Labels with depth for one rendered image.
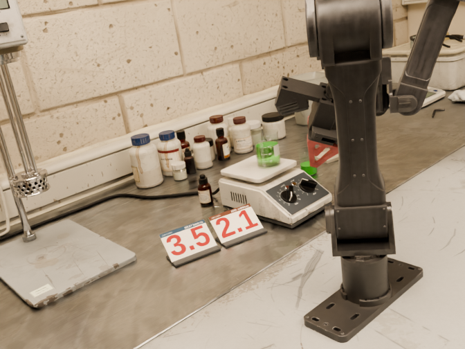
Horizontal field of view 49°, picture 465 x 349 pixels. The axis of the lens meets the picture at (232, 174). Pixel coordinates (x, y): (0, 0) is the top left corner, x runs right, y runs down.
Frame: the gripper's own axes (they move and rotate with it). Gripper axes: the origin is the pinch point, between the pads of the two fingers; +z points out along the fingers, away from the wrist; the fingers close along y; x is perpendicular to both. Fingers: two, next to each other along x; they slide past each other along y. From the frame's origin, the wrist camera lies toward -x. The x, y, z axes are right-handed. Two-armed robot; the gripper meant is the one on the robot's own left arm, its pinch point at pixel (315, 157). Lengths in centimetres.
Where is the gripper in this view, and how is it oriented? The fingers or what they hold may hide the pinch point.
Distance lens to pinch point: 99.2
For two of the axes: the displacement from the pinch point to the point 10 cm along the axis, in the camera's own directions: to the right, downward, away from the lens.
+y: -1.3, 6.5, -7.5
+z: -2.0, 7.2, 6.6
